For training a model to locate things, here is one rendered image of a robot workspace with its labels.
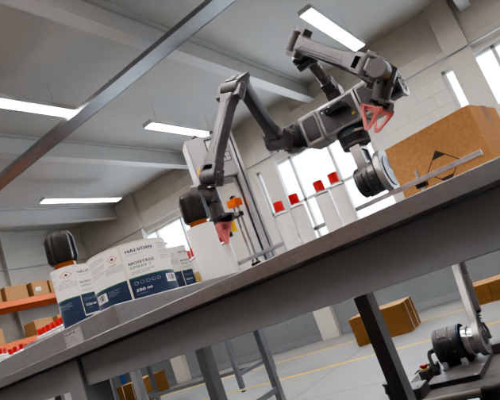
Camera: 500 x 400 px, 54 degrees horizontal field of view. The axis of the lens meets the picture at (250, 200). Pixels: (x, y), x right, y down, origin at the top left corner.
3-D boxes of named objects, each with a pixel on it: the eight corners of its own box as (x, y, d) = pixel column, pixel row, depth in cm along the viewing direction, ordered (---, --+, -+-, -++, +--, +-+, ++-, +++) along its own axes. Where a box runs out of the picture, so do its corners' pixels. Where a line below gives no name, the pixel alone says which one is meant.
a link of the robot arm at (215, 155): (248, 86, 193) (225, 91, 199) (240, 78, 189) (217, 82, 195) (225, 186, 177) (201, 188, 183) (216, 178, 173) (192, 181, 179)
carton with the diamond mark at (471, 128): (417, 225, 160) (383, 150, 165) (447, 217, 177) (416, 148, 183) (509, 187, 140) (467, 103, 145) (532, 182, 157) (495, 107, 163)
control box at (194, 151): (197, 193, 199) (182, 150, 203) (236, 182, 204) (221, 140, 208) (199, 185, 189) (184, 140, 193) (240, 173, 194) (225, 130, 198)
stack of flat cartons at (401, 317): (358, 347, 556) (347, 320, 562) (371, 336, 602) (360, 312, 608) (412, 331, 527) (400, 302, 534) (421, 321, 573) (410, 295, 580)
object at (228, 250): (228, 288, 182) (210, 236, 186) (237, 286, 186) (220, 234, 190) (238, 284, 179) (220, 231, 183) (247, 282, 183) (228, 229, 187)
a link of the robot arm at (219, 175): (224, 171, 178) (205, 172, 182) (203, 168, 168) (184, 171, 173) (225, 204, 177) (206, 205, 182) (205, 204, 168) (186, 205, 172)
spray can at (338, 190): (345, 239, 149) (320, 176, 153) (353, 236, 153) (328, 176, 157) (359, 232, 146) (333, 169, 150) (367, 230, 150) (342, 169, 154)
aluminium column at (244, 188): (271, 288, 187) (214, 130, 201) (278, 286, 191) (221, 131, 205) (280, 284, 185) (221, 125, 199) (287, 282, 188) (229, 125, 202)
